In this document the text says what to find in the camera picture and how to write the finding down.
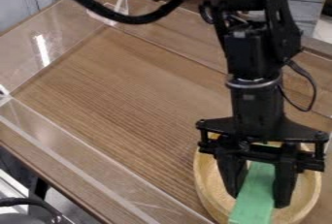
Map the thick black sleeved cable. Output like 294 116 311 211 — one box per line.
42 0 190 26

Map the brown wooden bowl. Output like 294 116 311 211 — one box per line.
192 151 321 224

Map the black table leg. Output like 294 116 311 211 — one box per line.
29 177 49 200

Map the thin black gripper wire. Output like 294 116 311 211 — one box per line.
277 59 317 112

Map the clear acrylic corner bracket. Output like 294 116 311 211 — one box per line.
85 0 129 26

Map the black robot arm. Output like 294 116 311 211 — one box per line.
195 0 328 208

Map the green rectangular block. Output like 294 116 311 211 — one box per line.
227 161 274 224

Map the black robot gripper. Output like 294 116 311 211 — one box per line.
195 77 328 208

